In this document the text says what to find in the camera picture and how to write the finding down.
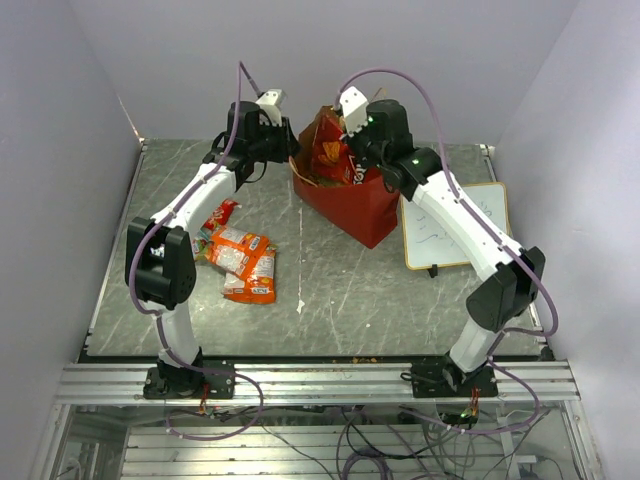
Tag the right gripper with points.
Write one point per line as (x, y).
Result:
(352, 144)

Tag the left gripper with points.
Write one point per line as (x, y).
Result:
(290, 144)

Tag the red Doritos bag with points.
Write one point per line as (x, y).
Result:
(332, 161)

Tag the red paper bag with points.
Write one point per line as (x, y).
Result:
(367, 212)

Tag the small red snack packet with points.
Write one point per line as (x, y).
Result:
(220, 216)

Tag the orange Fox's candy bag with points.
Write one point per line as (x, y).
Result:
(235, 251)

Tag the teal Fox's mint bag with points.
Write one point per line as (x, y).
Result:
(200, 243)

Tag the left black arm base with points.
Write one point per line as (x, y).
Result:
(210, 380)

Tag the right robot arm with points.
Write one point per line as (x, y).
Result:
(378, 135)

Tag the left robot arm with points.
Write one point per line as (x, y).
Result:
(160, 270)

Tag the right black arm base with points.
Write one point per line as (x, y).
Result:
(435, 378)

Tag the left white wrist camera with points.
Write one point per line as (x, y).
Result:
(270, 102)

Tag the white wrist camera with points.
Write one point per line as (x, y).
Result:
(353, 104)
(270, 102)

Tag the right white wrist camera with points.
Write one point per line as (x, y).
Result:
(353, 104)

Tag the aluminium frame rail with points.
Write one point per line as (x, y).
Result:
(315, 384)

